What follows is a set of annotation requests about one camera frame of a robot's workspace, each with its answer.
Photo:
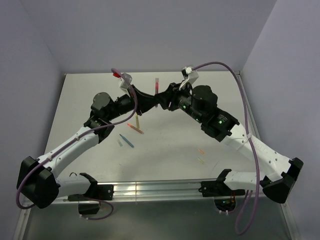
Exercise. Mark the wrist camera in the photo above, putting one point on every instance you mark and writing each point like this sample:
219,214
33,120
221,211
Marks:
124,82
189,76

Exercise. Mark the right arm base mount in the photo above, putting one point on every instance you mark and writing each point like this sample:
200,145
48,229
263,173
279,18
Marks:
217,188

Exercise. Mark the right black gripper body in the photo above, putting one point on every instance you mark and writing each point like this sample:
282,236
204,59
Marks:
180,98

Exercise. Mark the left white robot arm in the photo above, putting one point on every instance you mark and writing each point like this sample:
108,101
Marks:
39,184

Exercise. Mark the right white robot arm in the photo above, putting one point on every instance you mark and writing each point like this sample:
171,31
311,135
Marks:
277,173

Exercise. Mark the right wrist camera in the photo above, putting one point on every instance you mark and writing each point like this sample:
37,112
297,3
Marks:
189,76

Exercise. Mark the pink pen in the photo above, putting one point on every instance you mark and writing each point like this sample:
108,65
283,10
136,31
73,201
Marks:
156,89

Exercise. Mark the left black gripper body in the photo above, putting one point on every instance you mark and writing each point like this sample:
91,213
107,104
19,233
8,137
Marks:
126,103

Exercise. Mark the blue pen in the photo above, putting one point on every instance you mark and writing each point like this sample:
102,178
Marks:
127,141

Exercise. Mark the orange pen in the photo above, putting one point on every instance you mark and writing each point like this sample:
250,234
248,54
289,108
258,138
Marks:
135,128

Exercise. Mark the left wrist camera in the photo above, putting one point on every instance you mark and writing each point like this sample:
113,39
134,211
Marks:
124,82

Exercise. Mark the yellow pen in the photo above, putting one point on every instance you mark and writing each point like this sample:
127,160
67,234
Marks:
137,121

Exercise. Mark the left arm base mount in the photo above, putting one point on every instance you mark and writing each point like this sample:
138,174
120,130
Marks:
101,194

